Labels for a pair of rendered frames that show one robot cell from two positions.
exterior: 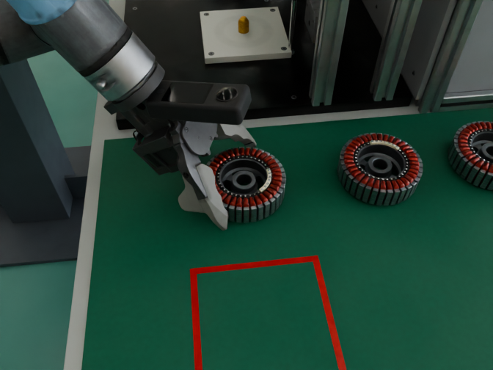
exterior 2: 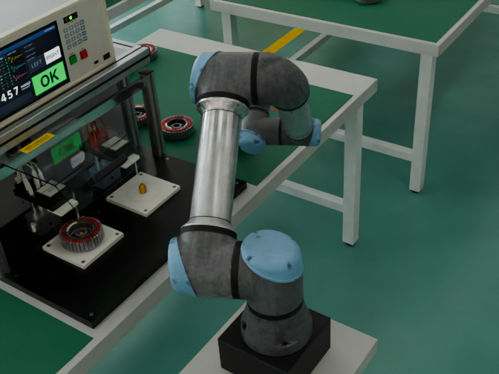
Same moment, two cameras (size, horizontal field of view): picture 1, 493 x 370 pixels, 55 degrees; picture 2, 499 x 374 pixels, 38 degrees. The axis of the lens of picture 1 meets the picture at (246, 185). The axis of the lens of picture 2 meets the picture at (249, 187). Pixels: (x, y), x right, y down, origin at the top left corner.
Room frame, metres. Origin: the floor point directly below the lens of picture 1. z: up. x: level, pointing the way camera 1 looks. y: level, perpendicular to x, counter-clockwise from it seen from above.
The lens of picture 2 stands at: (1.77, 1.36, 1.97)
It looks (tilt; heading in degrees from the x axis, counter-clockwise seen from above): 36 degrees down; 223
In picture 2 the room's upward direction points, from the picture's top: 4 degrees counter-clockwise
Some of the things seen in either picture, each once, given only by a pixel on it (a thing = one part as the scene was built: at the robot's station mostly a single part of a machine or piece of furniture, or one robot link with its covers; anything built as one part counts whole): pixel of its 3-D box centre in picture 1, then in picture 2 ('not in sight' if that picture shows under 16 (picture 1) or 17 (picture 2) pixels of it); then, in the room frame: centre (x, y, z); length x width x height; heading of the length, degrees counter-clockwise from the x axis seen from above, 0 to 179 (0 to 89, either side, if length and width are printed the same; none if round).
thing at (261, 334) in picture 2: not in sight; (275, 312); (0.98, 0.67, 0.89); 0.15 x 0.15 x 0.10
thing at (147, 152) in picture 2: (243, 6); (111, 219); (0.89, 0.00, 0.76); 0.64 x 0.47 x 0.02; 7
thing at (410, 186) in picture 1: (378, 167); (177, 127); (0.44, -0.19, 0.77); 0.11 x 0.11 x 0.04
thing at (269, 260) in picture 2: not in sight; (269, 269); (0.98, 0.66, 1.01); 0.13 x 0.12 x 0.14; 122
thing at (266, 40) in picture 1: (243, 33); (143, 193); (0.77, 0.01, 0.78); 0.15 x 0.15 x 0.01; 7
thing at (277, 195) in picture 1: (243, 183); not in sight; (0.42, 0.00, 0.77); 0.11 x 0.11 x 0.04
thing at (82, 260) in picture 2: not in sight; (83, 241); (1.01, 0.03, 0.78); 0.15 x 0.15 x 0.01; 7
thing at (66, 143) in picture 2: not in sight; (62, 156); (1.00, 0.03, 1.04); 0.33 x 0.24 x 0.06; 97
